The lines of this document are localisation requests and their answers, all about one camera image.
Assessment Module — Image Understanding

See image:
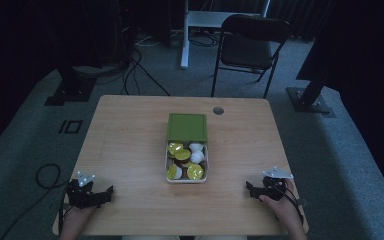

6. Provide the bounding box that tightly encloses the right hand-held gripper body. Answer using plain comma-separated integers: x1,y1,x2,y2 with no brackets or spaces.
257,166,295,202

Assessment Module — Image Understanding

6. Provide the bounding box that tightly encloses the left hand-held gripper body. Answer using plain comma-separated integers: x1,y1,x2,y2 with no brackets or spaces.
66,171,109,210

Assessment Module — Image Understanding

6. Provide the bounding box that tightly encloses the person's left hand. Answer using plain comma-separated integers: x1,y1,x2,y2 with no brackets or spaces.
61,203,96,233

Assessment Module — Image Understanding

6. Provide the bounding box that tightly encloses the person's right hand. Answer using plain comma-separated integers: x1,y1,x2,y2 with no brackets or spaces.
258,179,298,229

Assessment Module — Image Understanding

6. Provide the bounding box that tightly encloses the yellow foil capsule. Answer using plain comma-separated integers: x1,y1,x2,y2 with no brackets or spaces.
167,142,184,157
186,163,205,181
166,163,183,181
174,148,192,162

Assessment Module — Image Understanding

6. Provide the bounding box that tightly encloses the white capsule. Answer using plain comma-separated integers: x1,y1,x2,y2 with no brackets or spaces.
188,142,205,153
189,150,205,165

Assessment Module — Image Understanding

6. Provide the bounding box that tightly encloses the white rectangular box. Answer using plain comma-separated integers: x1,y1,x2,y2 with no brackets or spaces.
164,139,210,184

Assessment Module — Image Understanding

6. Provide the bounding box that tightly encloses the green box lid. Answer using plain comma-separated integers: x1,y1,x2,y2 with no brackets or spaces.
165,112,209,143

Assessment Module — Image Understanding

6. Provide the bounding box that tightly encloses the black folding chair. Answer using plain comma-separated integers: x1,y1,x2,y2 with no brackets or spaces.
210,13,292,100

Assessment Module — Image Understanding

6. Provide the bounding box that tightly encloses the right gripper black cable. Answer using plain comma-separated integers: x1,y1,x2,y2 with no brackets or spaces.
278,181,305,225

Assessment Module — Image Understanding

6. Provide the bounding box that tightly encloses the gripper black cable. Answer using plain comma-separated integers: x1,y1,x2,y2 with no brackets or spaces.
0,162,72,240
278,181,305,225

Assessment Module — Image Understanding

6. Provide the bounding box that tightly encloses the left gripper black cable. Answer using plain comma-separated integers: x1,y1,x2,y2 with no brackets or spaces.
0,162,72,240

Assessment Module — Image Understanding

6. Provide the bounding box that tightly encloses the black stand with base plate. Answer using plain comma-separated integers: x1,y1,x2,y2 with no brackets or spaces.
285,33,337,119
43,63,98,107

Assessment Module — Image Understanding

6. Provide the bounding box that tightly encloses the black floor cable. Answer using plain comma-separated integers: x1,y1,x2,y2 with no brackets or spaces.
121,46,172,98

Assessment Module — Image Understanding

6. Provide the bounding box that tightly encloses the white desk frame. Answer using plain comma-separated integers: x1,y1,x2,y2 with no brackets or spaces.
180,0,272,70

